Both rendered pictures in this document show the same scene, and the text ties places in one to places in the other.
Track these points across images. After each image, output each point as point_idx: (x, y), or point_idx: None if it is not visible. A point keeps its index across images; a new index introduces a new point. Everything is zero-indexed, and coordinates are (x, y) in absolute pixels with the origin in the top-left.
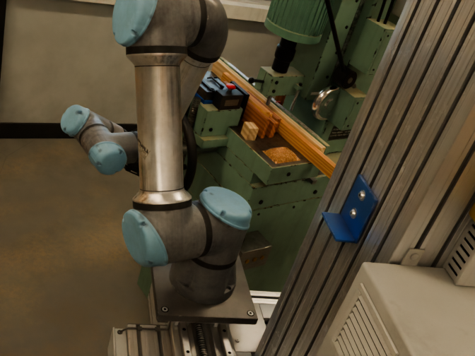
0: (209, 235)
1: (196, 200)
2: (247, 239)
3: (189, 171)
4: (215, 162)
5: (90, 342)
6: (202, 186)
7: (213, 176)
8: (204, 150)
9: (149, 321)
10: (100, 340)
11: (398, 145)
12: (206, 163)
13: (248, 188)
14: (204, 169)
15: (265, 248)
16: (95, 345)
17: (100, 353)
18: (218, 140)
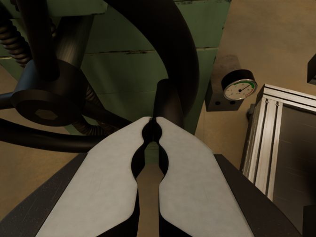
0: None
1: (115, 94)
2: (221, 73)
3: (193, 85)
4: (110, 27)
5: (141, 231)
6: (111, 75)
7: (121, 51)
8: (91, 21)
9: (139, 173)
10: (143, 221)
11: None
12: (91, 45)
13: (217, 9)
14: (96, 55)
15: (239, 62)
16: (145, 228)
17: (154, 227)
18: None
